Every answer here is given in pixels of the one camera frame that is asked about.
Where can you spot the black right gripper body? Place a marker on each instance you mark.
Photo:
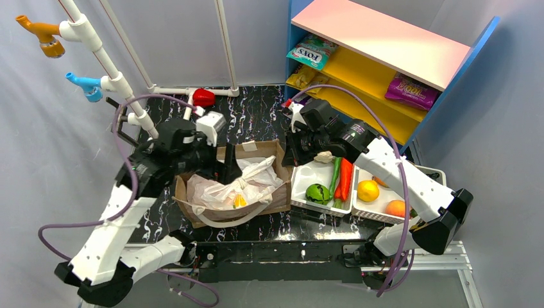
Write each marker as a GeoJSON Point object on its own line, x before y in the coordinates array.
{"type": "Point", "coordinates": [293, 147]}

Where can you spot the brown paper bag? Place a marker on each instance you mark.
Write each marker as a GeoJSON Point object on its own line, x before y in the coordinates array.
{"type": "Point", "coordinates": [281, 201]}

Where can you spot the yellow pear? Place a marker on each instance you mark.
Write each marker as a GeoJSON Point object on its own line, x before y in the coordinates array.
{"type": "Point", "coordinates": [239, 201]}

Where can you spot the orange peach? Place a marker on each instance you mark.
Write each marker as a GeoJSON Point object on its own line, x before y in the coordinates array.
{"type": "Point", "coordinates": [396, 208]}

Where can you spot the red pepper toy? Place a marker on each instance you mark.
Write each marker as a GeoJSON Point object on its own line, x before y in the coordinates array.
{"type": "Point", "coordinates": [203, 98]}

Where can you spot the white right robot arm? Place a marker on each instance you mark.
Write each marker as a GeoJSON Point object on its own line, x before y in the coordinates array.
{"type": "Point", "coordinates": [441, 211]}

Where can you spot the orange carrot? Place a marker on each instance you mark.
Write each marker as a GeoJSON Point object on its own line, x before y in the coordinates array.
{"type": "Point", "coordinates": [345, 178]}

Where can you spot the white plastic grocery bag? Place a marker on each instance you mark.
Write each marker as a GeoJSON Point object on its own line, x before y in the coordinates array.
{"type": "Point", "coordinates": [257, 183]}

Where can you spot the purple snack bag right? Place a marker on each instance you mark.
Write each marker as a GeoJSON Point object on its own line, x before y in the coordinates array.
{"type": "Point", "coordinates": [411, 92]}

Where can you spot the red green mango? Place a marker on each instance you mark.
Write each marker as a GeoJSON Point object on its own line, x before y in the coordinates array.
{"type": "Point", "coordinates": [380, 182]}

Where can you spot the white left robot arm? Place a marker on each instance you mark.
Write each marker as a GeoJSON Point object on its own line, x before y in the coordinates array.
{"type": "Point", "coordinates": [101, 271]}

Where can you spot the green Fox's candy bag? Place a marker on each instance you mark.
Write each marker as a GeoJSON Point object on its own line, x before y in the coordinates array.
{"type": "Point", "coordinates": [313, 51]}

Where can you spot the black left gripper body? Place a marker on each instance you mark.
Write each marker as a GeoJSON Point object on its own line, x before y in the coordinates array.
{"type": "Point", "coordinates": [229, 162]}

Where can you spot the white fruit basket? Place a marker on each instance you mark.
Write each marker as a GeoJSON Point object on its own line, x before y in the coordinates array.
{"type": "Point", "coordinates": [376, 209]}

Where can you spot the orange pipe hook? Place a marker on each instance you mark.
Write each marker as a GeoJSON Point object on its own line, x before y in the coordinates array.
{"type": "Point", "coordinates": [46, 35]}

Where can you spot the green watermelon toy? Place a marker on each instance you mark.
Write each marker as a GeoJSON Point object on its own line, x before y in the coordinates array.
{"type": "Point", "coordinates": [317, 193]}

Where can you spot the white pvc pipe rack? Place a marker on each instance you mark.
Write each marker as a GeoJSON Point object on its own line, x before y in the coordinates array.
{"type": "Point", "coordinates": [157, 45]}

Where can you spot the aluminium base frame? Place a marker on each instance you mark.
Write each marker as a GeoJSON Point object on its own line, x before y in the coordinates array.
{"type": "Point", "coordinates": [348, 261]}

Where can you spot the white cauliflower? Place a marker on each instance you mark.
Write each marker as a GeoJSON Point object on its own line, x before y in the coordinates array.
{"type": "Point", "coordinates": [324, 157]}

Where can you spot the white vegetable basket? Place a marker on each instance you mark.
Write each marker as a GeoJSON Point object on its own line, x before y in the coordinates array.
{"type": "Point", "coordinates": [316, 173]}

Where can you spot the dark metal hook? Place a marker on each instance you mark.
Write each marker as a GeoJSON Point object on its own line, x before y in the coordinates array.
{"type": "Point", "coordinates": [123, 118]}

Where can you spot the yellow snack packet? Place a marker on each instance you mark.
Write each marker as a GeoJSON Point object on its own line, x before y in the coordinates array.
{"type": "Point", "coordinates": [305, 76]}

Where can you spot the green chili pepper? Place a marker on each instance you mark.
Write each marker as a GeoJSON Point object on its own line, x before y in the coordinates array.
{"type": "Point", "coordinates": [335, 174]}

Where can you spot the yellow lemon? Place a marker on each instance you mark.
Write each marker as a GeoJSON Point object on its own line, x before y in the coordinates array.
{"type": "Point", "coordinates": [368, 190]}

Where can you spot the blue pipe hook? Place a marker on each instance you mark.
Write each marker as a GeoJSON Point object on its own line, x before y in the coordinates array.
{"type": "Point", "coordinates": [91, 87]}

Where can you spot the colourful wooden shelf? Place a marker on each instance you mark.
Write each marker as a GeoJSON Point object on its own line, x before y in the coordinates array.
{"type": "Point", "coordinates": [372, 48]}

